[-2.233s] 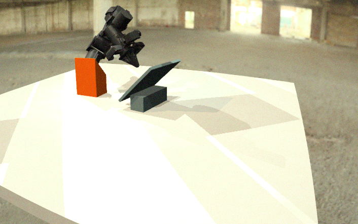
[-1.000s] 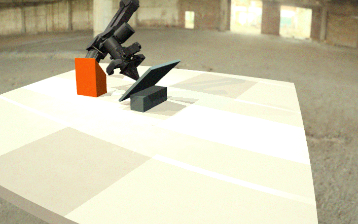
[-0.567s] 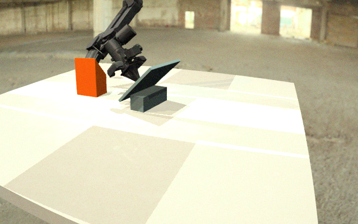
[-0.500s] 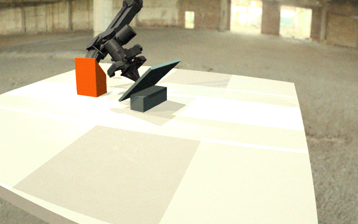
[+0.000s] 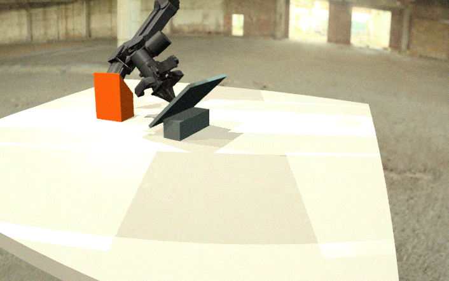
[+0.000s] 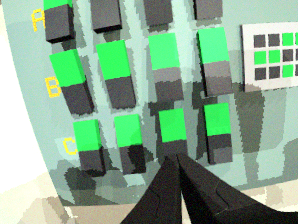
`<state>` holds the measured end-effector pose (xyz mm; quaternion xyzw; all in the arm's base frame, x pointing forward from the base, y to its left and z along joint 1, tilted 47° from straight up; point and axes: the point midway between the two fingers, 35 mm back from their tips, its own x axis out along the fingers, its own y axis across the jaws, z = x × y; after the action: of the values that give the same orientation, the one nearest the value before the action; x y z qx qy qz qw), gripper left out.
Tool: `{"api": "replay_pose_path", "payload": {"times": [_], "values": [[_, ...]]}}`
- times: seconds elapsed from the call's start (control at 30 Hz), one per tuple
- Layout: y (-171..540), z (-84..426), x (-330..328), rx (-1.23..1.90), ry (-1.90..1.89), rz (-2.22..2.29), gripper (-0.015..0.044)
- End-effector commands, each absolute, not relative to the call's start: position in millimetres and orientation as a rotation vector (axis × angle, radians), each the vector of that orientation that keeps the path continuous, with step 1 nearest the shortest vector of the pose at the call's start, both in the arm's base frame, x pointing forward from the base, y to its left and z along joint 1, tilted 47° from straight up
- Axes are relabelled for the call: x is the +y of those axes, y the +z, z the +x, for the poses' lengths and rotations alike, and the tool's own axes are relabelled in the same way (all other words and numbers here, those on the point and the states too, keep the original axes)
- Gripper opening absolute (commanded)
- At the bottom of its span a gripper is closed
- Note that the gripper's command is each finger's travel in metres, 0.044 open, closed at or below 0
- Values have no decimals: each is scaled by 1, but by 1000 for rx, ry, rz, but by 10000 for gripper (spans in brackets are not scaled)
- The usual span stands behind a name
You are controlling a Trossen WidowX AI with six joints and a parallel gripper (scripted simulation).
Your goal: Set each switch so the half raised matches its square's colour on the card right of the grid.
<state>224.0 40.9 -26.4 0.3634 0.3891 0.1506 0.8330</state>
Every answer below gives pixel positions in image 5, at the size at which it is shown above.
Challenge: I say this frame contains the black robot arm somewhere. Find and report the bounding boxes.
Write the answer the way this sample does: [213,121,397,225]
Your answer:
[107,0,180,79]

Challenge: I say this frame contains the grey-green switch panel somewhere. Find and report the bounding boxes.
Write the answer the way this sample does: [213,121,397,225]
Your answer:
[148,74,227,141]

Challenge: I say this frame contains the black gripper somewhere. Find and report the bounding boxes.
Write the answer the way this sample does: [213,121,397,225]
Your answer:
[134,59,184,102]

